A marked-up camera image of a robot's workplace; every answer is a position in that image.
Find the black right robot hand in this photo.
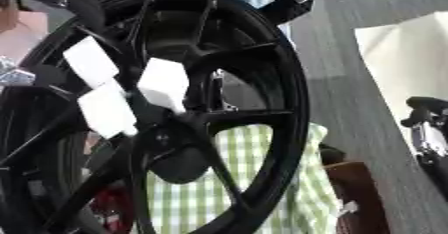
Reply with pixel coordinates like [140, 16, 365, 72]
[399, 95, 448, 196]

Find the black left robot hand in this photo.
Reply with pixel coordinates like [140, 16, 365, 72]
[31, 62, 84, 96]

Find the black spoked wheel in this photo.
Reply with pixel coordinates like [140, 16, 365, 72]
[0, 0, 314, 234]

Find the brown box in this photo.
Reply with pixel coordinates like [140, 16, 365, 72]
[323, 160, 392, 234]

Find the red object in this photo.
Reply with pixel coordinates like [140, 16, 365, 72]
[87, 185, 137, 234]

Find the black wheel support bracket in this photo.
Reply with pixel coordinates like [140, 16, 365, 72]
[257, 0, 317, 26]

